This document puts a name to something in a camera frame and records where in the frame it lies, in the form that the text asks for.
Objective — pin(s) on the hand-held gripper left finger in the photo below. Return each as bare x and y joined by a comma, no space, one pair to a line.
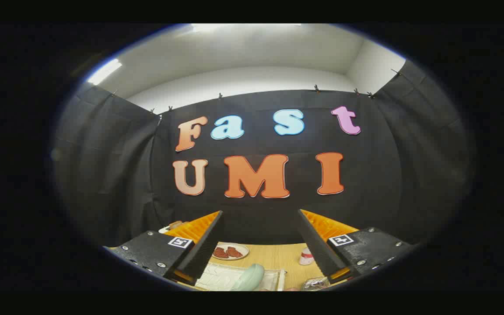
206,245

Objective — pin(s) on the red meat piece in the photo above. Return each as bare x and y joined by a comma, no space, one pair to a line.
220,253
234,251

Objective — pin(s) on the brown toast slice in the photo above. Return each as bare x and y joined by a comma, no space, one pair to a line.
178,224

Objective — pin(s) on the light green plate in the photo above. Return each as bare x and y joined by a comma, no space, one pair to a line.
250,278

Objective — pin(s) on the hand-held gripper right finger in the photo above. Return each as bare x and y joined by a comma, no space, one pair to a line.
315,245

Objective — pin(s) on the clear bottle red label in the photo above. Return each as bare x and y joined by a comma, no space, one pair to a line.
306,258

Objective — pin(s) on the white toaster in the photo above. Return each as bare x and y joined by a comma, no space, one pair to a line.
164,229

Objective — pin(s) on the metal mesh basket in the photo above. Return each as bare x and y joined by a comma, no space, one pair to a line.
315,284

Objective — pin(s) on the ceiling light strip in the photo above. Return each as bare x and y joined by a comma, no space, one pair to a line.
243,27
103,71

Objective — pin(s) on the beige plate with meat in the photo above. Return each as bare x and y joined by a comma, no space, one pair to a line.
234,258

